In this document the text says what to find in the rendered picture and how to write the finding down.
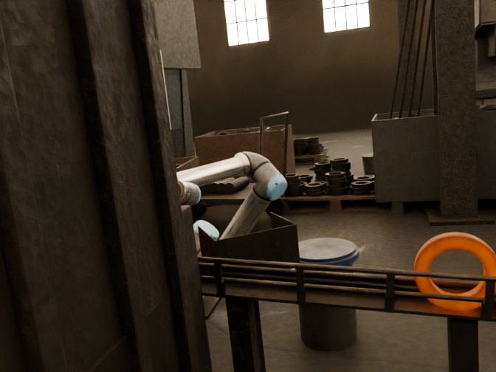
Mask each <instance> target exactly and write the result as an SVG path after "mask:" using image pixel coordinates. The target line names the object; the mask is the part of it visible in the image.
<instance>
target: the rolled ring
mask: <svg viewBox="0 0 496 372"><path fill-rule="evenodd" d="M450 249H462V250H466V251H468V252H471V253H472V254H474V255H475V256H477V257H478V258H479V259H480V261H481V262H482V264H483V275H485V276H495V277H496V255H495V253H494V252H493V250H492V249H491V247H490V246H489V245H488V244H487V243H485V242H484V241H482V240H481V239H479V238H478V237H476V236H473V235H470V234H468V233H464V232H446V233H443V234H440V235H437V236H435V237H433V238H431V239H430V240H429V241H427V242H426V243H425V244H424V245H423V246H422V247H421V249H420V250H419V251H418V253H417V255H416V259H415V262H414V271H419V272H429V271H430V265H431V263H432V262H433V260H434V258H435V257H436V256H437V255H439V254H441V253H442V252H444V251H447V250H450ZM415 280H416V285H417V287H418V289H419V290H420V292H421V293H431V294H441V295H460V296H470V297H485V287H486V281H481V282H480V283H479V284H478V285H477V286H476V287H475V288H474V289H472V290H470V291H468V292H464V293H460V294H454V293H449V292H445V291H444V290H442V289H440V288H438V287H437V286H436V285H435V284H434V283H433V281H432V280H431V278H426V277H415ZM427 299H428V300H429V301H430V302H431V303H433V304H434V305H436V306H438V307H440V308H443V309H446V310H450V311H469V310H473V309H476V308H479V307H481V303H476V302H466V301H457V300H439V299H429V298H427Z"/></svg>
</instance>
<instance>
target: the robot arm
mask: <svg viewBox="0 0 496 372"><path fill-rule="evenodd" d="M176 174H177V179H178V186H179V196H180V202H181V205H190V206H193V205H195V204H197V203H198V202H199V200H200V198H201V191H200V189H199V187H200V186H203V185H208V184H210V183H214V182H218V181H221V180H223V179H228V178H231V177H234V176H238V175H239V176H242V177H245V176H249V177H252V179H253V180H254V181H255V184H254V185H253V187H252V189H251V191H250V192H249V194H248V196H247V197H246V198H245V200H244V202H243V204H242V205H241V206H240V208H239V209H238V212H237V213H236V214H235V216H234V217H233V219H232V221H231V222H230V224H229V225H228V227H227V228H226V230H225V231H224V233H223V235H222V236H221V237H220V239H219V240H221V239H225V238H232V237H236V236H240V235H246V234H249V233H250V232H251V230H252V228H253V227H254V226H255V224H256V223H257V222H258V220H259V218H260V217H261V216H262V214H263V213H264V211H265V210H266V208H267V207H268V206H269V204H270V202H271V201H274V200H276V199H278V198H280V196H282V195H283V193H284V192H285V190H286V187H287V182H286V180H285V179H284V177H283V175H282V174H281V173H280V172H279V171H278V170H277V169H276V168H275V167H274V165H273V164H272V163H271V162H270V161H269V160H268V159H267V158H265V157H263V156H261V155H259V154H255V153H252V152H241V153H237V154H236V155H235V156H234V158H231V159H225V160H222V161H219V162H214V163H211V164H208V165H202V166H199V167H196V168H191V169H188V170H183V171H180V172H176ZM198 226H200V227H201V228H202V229H203V230H204V231H205V232H206V233H207V234H208V235H210V236H211V237H212V238H213V239H214V240H215V241H217V238H218V237H219V232H218V230H217V229H216V228H215V227H214V226H213V225H212V224H210V223H208V222H206V221H202V220H200V221H197V222H196V223H195V224H194V225H193V229H194V234H195V240H196V251H197V256H198V257H201V256H202V254H201V247H200V241H199V231H198Z"/></svg>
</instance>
